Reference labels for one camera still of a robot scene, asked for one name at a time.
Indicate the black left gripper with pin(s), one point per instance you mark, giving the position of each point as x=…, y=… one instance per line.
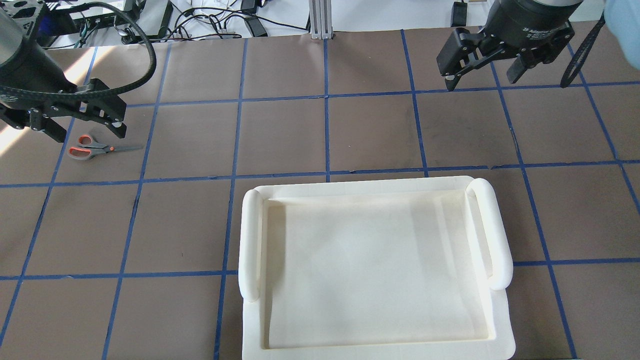
x=26, y=73

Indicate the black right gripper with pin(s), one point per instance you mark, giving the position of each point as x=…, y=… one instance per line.
x=531, y=25

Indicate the grey orange scissors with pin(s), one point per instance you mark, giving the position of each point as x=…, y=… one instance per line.
x=87, y=148

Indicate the cream plastic drawer cabinet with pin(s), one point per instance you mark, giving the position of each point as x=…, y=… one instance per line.
x=396, y=269

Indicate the aluminium frame post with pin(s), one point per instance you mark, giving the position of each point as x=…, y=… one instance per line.
x=320, y=16

